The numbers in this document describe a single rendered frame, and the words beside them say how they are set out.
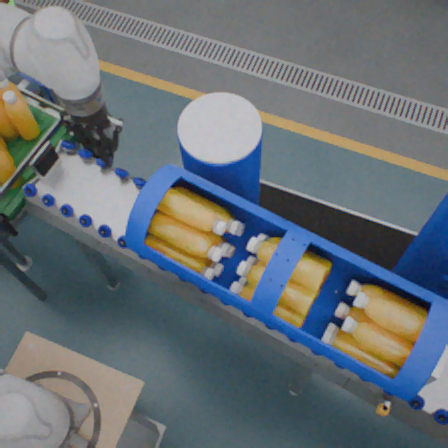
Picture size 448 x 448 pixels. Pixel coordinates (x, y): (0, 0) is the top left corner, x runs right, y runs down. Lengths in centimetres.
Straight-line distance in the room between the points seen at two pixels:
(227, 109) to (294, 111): 132
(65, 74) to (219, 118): 95
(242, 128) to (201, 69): 154
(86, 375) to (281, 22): 256
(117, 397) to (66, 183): 76
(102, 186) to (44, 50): 100
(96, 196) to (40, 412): 79
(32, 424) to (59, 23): 87
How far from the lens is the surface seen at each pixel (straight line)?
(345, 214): 274
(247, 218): 170
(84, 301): 280
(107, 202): 191
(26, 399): 141
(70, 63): 101
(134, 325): 271
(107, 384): 164
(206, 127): 188
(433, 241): 208
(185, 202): 155
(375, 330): 150
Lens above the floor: 258
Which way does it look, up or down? 65 degrees down
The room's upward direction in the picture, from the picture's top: 4 degrees counter-clockwise
